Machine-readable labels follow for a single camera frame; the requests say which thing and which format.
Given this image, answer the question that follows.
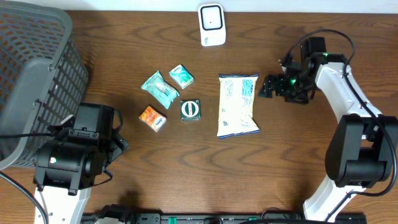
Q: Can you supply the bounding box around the grey plastic mesh basket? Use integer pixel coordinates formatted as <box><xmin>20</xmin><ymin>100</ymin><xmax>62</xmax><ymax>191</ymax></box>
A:
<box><xmin>1</xmin><ymin>1</ymin><xmax>89</xmax><ymax>169</ymax></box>

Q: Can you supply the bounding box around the teal wet wipes pack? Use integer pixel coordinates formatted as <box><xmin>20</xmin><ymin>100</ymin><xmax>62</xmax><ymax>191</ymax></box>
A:
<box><xmin>141</xmin><ymin>71</ymin><xmax>180</xmax><ymax>109</ymax></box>

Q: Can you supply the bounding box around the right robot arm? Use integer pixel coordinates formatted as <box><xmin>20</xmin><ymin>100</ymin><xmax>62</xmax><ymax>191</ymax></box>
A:
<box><xmin>259</xmin><ymin>35</ymin><xmax>397</xmax><ymax>223</ymax></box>

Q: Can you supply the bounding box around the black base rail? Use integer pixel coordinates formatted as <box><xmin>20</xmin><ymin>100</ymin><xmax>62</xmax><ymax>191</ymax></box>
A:
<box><xmin>81</xmin><ymin>205</ymin><xmax>368</xmax><ymax>224</ymax></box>

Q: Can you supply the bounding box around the small teal tissue pack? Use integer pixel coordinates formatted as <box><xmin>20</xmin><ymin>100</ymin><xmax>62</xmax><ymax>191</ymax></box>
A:
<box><xmin>169</xmin><ymin>64</ymin><xmax>194</xmax><ymax>89</ymax></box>

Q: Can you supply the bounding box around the white barcode scanner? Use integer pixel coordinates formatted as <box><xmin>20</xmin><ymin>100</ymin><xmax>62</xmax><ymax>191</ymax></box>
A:
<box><xmin>198</xmin><ymin>3</ymin><xmax>226</xmax><ymax>47</ymax></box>

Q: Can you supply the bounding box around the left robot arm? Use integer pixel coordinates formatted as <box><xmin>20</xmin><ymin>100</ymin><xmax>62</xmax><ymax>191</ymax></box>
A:
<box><xmin>34</xmin><ymin>103</ymin><xmax>129</xmax><ymax>223</ymax></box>

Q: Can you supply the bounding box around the large yellow wet wipes pack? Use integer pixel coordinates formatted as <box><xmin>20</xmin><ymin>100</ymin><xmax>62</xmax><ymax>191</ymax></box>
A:
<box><xmin>217</xmin><ymin>73</ymin><xmax>260</xmax><ymax>139</ymax></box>

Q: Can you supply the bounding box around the orange tissue pack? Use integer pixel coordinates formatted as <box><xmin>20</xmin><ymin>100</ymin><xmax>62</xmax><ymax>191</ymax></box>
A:
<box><xmin>139</xmin><ymin>106</ymin><xmax>167</xmax><ymax>132</ymax></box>

